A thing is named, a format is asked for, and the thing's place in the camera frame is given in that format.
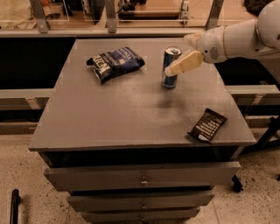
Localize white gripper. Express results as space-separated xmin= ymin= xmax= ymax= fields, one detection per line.
xmin=171 ymin=26 xmax=227 ymax=75

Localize blue silver redbull can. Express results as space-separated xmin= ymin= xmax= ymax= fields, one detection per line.
xmin=162 ymin=45 xmax=182 ymax=89

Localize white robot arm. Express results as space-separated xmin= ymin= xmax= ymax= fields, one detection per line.
xmin=164 ymin=0 xmax=280 ymax=85

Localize black snack bar wrapper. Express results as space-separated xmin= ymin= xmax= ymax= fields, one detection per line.
xmin=188 ymin=108 xmax=228 ymax=144

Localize dark blue chip bag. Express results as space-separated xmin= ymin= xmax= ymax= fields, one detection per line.
xmin=86 ymin=46 xmax=145 ymax=84

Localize black stand leg right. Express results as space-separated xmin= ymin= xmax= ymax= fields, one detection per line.
xmin=241 ymin=116 xmax=280 ymax=155

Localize grey drawer cabinet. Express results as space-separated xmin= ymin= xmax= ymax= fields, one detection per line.
xmin=28 ymin=37 xmax=257 ymax=224

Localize top grey drawer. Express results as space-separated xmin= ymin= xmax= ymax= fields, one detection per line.
xmin=45 ymin=162 xmax=240 ymax=191

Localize grey drawer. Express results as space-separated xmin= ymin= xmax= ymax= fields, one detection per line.
xmin=68 ymin=191 xmax=214 ymax=212
xmin=45 ymin=162 xmax=240 ymax=191
xmin=81 ymin=207 xmax=200 ymax=223

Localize black caster wheel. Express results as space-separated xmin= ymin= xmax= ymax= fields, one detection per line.
xmin=232 ymin=175 xmax=243 ymax=193

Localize grey metal railing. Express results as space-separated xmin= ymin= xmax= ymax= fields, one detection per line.
xmin=0 ymin=0 xmax=263 ymax=39

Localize middle grey drawer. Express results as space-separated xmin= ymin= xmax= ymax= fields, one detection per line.
xmin=68 ymin=191 xmax=214 ymax=212

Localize bottom grey drawer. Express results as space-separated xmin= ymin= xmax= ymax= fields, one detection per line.
xmin=81 ymin=207 xmax=200 ymax=223

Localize black post bottom left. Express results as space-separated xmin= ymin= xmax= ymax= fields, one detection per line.
xmin=10 ymin=189 xmax=21 ymax=224

